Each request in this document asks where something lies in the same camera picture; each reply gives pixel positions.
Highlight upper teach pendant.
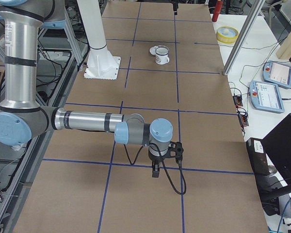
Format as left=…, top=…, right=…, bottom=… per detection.
left=262, top=61, right=291, bottom=89

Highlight teach pendant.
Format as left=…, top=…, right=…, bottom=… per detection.
left=262, top=61, right=291, bottom=89
left=249, top=81, right=285, bottom=113

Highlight blue cable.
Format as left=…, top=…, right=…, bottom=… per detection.
left=276, top=195, right=291, bottom=233

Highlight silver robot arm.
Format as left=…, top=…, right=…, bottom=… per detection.
left=0, top=0, right=173, bottom=177

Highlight orange usb hub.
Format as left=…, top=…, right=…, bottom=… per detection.
left=233, top=95, right=243, bottom=107
left=238, top=112, right=249, bottom=127

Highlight white mug lid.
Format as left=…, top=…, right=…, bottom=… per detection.
left=149, top=46, right=157, bottom=56

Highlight lower orange usb hub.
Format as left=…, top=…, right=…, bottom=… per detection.
left=238, top=112, right=249, bottom=127

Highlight aluminium frame post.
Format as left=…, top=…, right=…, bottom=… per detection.
left=223, top=0, right=265, bottom=76

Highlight wooden beam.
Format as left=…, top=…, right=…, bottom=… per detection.
left=276, top=32, right=291, bottom=60

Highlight white enamel mug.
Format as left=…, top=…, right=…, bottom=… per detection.
left=155, top=55, right=169, bottom=65

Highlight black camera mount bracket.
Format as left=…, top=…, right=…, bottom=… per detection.
left=163, top=141, right=184, bottom=166

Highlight black laptop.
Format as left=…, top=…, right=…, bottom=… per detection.
left=262, top=113, right=291, bottom=184

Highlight red bottle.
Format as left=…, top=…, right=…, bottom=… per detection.
left=211, top=0, right=224, bottom=22

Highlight yellow tape roll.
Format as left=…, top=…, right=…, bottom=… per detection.
left=216, top=26, right=239, bottom=44

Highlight upper orange usb hub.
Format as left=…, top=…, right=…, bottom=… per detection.
left=233, top=95, right=243, bottom=107

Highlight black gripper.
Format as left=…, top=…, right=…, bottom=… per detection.
left=172, top=0, right=178, bottom=16
left=149, top=155, right=162, bottom=178

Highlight lower teach pendant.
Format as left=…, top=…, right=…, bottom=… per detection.
left=249, top=81, right=285, bottom=113

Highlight black box with label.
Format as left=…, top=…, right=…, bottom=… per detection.
left=246, top=138, right=270, bottom=176

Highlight white pedestal column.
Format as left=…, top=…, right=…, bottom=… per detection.
left=77, top=0, right=121, bottom=80

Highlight clear plastic funnel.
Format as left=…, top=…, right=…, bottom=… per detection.
left=155, top=45, right=169, bottom=56

